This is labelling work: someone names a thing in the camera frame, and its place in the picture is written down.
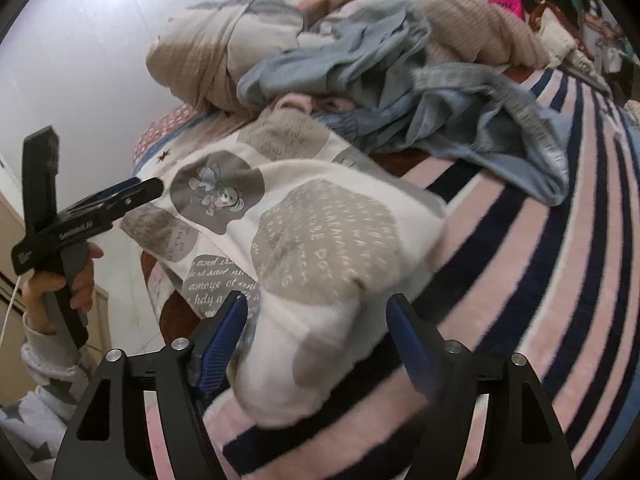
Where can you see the pink beige crumpled duvet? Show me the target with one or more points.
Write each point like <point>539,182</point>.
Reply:
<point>202,53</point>

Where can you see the white grey patterned pants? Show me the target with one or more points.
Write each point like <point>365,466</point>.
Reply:
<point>311,231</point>

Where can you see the blue denim clothes pile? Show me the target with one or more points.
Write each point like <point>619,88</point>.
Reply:
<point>377,59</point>

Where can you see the white star-print sleeve forearm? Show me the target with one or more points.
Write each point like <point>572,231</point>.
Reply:
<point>36,425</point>

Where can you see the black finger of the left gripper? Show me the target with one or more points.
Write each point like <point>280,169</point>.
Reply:
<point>112,203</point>

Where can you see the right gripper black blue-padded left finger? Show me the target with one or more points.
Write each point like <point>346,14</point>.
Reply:
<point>108,437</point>

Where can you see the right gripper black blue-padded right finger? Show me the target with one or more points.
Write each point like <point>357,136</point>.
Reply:
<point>522,436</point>

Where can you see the white puffer jacket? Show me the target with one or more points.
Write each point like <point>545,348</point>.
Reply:
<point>555,39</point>

